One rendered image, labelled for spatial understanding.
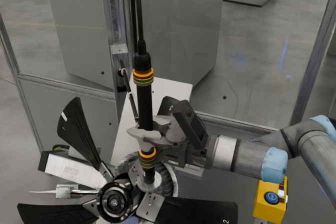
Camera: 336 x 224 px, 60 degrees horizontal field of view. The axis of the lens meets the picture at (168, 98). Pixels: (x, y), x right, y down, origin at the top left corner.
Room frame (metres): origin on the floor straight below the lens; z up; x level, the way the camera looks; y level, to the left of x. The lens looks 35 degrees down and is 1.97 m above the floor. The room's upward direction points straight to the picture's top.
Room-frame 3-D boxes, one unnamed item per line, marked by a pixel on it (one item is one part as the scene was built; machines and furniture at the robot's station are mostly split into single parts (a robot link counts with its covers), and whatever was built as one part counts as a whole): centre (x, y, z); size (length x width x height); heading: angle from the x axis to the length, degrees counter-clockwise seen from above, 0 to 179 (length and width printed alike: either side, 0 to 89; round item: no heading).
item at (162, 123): (0.56, 0.04, 1.48); 0.09 x 0.03 x 0.06; 60
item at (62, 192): (0.66, 0.37, 1.08); 0.07 x 0.04 x 0.06; 80
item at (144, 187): (0.54, 0.06, 1.35); 0.09 x 0.07 x 0.10; 15
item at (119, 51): (1.14, 0.21, 1.39); 0.10 x 0.07 x 0.08; 15
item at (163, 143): (0.49, 0.01, 1.50); 0.09 x 0.05 x 0.02; 80
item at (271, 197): (0.64, -0.37, 1.08); 0.04 x 0.04 x 0.02
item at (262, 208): (0.69, -0.39, 1.02); 0.16 x 0.10 x 0.11; 160
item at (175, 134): (0.50, -0.05, 1.48); 0.12 x 0.08 x 0.09; 70
